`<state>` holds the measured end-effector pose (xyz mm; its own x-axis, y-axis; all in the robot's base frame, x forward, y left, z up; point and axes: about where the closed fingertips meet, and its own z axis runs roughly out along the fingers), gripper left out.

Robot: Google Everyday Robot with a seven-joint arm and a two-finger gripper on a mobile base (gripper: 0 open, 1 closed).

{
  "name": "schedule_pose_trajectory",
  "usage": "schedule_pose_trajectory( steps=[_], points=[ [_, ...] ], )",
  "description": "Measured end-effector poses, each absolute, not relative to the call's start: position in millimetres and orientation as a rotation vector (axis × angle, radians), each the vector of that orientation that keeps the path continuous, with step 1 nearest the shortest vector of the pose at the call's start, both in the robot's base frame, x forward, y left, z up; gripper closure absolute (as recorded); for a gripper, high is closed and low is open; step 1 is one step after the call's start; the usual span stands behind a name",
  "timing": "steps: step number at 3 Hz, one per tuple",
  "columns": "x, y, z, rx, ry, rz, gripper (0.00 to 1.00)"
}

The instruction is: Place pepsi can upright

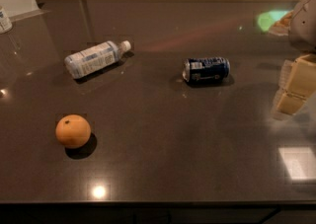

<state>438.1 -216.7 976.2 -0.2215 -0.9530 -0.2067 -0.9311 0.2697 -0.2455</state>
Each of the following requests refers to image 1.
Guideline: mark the white container at left edge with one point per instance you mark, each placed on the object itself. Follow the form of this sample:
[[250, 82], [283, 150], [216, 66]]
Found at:
[[5, 23]]

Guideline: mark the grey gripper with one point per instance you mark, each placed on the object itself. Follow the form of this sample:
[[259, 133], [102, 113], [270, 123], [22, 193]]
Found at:
[[304, 24]]

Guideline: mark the blue pepsi can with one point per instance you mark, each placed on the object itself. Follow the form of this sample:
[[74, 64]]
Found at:
[[209, 69]]

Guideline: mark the clear plastic water bottle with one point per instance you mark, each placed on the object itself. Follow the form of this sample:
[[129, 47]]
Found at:
[[93, 59]]

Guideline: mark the orange fruit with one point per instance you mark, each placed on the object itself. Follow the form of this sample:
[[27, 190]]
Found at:
[[73, 131]]

